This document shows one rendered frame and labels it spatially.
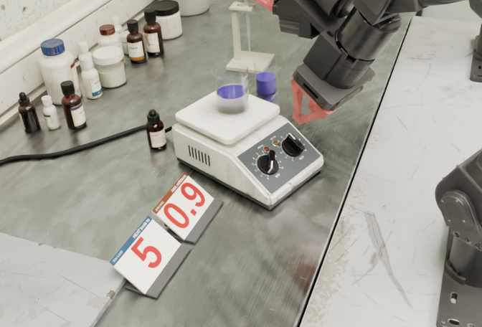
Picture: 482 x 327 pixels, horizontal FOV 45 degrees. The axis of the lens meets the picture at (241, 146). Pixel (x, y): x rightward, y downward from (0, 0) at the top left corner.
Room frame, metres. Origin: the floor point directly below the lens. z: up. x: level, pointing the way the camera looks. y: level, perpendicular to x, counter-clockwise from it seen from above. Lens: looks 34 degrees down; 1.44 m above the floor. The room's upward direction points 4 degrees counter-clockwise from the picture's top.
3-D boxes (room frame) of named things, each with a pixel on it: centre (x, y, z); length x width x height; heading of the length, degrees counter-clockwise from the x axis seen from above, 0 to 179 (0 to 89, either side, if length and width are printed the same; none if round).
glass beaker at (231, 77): (0.76, 0.01, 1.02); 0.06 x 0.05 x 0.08; 152
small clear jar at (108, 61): (1.05, 0.25, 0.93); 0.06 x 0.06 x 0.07
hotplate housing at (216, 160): (0.74, 0.00, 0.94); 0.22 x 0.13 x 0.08; 45
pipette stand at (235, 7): (1.09, -0.03, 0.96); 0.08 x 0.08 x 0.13; 67
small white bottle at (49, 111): (0.89, 0.33, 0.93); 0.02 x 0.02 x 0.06
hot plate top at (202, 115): (0.76, 0.02, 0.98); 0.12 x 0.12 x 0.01; 45
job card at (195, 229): (0.62, 0.08, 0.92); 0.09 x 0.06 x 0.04; 154
